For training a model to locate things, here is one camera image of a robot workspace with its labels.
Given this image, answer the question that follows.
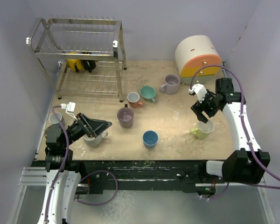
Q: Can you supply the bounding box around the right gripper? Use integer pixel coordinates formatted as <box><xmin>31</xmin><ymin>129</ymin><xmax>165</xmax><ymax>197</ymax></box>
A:
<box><xmin>192</xmin><ymin>89</ymin><xmax>221</xmax><ymax>123</ymax></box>

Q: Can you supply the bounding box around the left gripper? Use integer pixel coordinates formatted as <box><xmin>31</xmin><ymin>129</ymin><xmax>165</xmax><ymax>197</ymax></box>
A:
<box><xmin>63</xmin><ymin>112</ymin><xmax>111</xmax><ymax>147</ymax></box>

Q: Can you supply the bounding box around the lime green mug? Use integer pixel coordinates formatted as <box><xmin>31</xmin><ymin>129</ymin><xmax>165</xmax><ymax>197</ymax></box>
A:
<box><xmin>190</xmin><ymin>120</ymin><xmax>214</xmax><ymax>139</ymax></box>

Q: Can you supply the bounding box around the black mug white interior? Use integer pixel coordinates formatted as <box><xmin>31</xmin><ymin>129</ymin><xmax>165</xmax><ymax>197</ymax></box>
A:
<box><xmin>81</xmin><ymin>60</ymin><xmax>96</xmax><ymax>73</ymax></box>

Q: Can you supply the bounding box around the yellow mug black handle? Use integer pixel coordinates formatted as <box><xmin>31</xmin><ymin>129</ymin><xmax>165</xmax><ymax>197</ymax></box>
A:
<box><xmin>66</xmin><ymin>59</ymin><xmax>83</xmax><ymax>73</ymax></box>

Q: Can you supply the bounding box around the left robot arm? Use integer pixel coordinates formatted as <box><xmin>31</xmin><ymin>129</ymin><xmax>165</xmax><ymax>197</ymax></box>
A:
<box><xmin>38</xmin><ymin>112</ymin><xmax>112</xmax><ymax>224</ymax></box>

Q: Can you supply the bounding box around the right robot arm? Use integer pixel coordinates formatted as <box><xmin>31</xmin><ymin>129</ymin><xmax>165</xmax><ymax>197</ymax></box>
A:
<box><xmin>189</xmin><ymin>78</ymin><xmax>270</xmax><ymax>184</ymax></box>

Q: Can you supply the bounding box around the metal dish rack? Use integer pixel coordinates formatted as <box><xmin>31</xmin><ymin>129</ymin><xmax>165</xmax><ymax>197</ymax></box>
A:
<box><xmin>26</xmin><ymin>16</ymin><xmax>127</xmax><ymax>102</ymax></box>

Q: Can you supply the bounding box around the grey speckled mug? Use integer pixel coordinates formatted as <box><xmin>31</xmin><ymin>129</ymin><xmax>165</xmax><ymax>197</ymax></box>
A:
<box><xmin>83</xmin><ymin>131</ymin><xmax>108</xmax><ymax>147</ymax></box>

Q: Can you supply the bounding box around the lilac mug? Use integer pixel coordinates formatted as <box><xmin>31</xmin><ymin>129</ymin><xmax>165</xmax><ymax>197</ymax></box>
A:
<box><xmin>159</xmin><ymin>74</ymin><xmax>180</xmax><ymax>95</ymax></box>

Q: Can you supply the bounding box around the small grey cup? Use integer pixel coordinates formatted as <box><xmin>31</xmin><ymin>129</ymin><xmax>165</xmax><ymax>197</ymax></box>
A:
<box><xmin>49</xmin><ymin>112</ymin><xmax>65</xmax><ymax>125</ymax></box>

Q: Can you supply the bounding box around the salmon pink mug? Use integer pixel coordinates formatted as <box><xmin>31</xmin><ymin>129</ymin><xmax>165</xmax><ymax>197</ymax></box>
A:
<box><xmin>127</xmin><ymin>92</ymin><xmax>143</xmax><ymax>108</ymax></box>

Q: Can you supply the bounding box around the blue cup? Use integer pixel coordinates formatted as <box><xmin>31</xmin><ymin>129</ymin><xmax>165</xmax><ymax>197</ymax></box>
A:
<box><xmin>142</xmin><ymin>130</ymin><xmax>159</xmax><ymax>149</ymax></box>

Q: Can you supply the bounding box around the teal cup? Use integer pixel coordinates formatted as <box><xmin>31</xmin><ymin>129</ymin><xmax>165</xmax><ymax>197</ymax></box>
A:
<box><xmin>140</xmin><ymin>86</ymin><xmax>156</xmax><ymax>103</ymax></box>

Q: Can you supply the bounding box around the round drawer box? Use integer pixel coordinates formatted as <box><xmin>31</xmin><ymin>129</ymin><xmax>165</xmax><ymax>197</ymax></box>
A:
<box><xmin>175</xmin><ymin>35</ymin><xmax>222</xmax><ymax>84</ymax></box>

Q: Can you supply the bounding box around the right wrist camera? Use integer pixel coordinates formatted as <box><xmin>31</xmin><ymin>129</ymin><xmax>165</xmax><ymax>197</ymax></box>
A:
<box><xmin>189</xmin><ymin>84</ymin><xmax>207</xmax><ymax>103</ymax></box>

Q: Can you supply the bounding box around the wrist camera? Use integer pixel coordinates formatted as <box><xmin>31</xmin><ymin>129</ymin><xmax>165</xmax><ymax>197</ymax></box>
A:
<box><xmin>189</xmin><ymin>84</ymin><xmax>207</xmax><ymax>103</ymax></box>
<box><xmin>60</xmin><ymin>102</ymin><xmax>77</xmax><ymax>120</ymax></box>

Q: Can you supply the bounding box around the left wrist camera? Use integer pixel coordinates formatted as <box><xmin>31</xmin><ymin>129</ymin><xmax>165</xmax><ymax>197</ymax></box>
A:
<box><xmin>60</xmin><ymin>102</ymin><xmax>77</xmax><ymax>120</ymax></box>

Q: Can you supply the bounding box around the purple mug black handle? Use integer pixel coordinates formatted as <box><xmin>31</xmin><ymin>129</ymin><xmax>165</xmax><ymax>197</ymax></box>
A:
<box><xmin>117</xmin><ymin>104</ymin><xmax>134</xmax><ymax>128</ymax></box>

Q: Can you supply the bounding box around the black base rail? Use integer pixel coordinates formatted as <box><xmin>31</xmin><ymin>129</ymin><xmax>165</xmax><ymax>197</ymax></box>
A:
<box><xmin>65</xmin><ymin>160</ymin><xmax>224</xmax><ymax>195</ymax></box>

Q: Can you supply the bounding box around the aluminium frame rail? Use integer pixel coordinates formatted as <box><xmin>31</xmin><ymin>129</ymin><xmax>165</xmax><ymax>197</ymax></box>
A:
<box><xmin>19</xmin><ymin>167</ymin><xmax>47</xmax><ymax>186</ymax></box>

